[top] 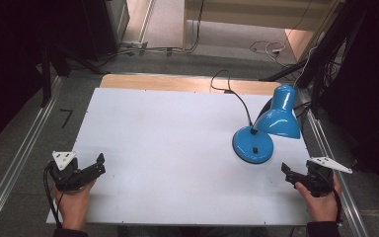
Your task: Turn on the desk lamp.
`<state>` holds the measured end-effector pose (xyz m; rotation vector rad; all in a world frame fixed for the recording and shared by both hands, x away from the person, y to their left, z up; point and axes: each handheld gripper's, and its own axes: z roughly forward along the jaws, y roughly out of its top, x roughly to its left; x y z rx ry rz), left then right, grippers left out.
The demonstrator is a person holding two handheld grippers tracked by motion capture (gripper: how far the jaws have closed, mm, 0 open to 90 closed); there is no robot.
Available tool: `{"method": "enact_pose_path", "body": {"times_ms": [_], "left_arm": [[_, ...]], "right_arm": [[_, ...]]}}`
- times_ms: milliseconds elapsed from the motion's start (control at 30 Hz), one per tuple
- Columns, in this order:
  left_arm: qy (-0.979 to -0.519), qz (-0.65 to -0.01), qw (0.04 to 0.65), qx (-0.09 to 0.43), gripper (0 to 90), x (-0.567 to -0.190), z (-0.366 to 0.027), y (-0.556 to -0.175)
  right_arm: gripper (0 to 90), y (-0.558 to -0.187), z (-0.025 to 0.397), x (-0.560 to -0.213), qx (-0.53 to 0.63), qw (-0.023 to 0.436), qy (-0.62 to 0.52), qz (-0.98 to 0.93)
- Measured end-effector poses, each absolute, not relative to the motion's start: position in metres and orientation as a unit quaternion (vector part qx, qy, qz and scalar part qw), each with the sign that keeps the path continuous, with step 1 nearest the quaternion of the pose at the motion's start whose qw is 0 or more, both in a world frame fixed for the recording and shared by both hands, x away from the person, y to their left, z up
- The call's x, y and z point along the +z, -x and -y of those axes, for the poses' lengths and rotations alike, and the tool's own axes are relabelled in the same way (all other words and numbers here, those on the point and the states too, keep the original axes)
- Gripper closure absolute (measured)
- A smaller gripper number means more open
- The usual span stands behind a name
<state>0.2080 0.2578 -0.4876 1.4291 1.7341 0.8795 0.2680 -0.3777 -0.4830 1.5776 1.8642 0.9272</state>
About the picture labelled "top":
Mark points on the person's right hand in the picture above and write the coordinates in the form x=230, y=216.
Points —
x=322, y=204

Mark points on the person's left hand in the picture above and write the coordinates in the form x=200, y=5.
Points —
x=74, y=205

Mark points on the black metal stand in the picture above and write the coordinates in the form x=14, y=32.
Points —
x=322, y=59
x=47, y=65

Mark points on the person's sleeve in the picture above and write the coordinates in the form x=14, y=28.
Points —
x=69, y=232
x=324, y=229

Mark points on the white table board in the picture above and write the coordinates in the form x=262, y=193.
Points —
x=164, y=158

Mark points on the wooden table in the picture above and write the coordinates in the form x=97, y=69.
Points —
x=177, y=83

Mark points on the person's right sleeve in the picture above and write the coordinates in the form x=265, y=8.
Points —
x=324, y=229

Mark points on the right aluminium rail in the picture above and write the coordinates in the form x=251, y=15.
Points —
x=334, y=177

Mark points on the person's left sleeve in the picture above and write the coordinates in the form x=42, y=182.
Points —
x=69, y=232

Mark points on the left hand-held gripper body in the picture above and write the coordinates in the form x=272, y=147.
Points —
x=66, y=172

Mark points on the aluminium rail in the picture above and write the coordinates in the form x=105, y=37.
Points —
x=16, y=161
x=334, y=177

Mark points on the beige cabinet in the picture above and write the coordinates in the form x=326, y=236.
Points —
x=260, y=15

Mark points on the left aluminium rail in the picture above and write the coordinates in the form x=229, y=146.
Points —
x=16, y=161

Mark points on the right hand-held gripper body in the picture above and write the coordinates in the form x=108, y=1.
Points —
x=322, y=173

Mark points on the blue desk lamp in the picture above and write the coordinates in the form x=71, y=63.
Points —
x=265, y=131

